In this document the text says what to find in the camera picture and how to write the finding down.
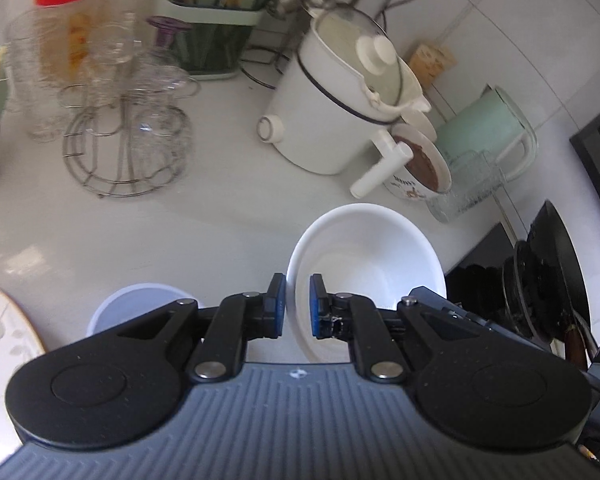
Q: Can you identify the clear stemmed glass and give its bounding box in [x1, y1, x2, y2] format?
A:
[87, 10, 147, 107]

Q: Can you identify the large leaf print white plate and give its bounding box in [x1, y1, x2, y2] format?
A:
[0, 280, 47, 361]

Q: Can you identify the black wok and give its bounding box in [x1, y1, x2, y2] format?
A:
[500, 200, 593, 356]

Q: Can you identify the purple stem glass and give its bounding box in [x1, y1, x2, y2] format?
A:
[147, 15, 188, 52]

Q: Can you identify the black cooktop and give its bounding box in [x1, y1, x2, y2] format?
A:
[445, 220, 531, 311]

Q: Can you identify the textured clear glass cup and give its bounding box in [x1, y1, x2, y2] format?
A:
[129, 104, 192, 173]

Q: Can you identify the ribbed glass container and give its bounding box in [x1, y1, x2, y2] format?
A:
[427, 152, 511, 223]

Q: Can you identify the wire glass rack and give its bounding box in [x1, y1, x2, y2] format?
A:
[62, 80, 201, 197]

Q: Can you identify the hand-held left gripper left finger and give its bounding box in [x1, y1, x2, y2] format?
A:
[115, 273, 287, 383]

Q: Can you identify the mint green kettle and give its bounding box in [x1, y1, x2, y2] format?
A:
[432, 85, 538, 186]

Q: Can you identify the tall textured glass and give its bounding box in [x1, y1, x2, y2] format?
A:
[2, 10, 75, 142]

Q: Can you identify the green white utensil holder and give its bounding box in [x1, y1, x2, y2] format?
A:
[155, 0, 273, 82]

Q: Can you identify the white electric cooking pot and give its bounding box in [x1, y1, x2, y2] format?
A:
[257, 2, 433, 200]

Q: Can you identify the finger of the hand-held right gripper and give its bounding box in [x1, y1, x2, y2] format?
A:
[409, 285, 487, 326]

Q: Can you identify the tan box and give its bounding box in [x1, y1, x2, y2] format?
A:
[409, 44, 457, 86]

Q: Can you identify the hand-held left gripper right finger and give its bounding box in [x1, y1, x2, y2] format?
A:
[308, 274, 486, 383]

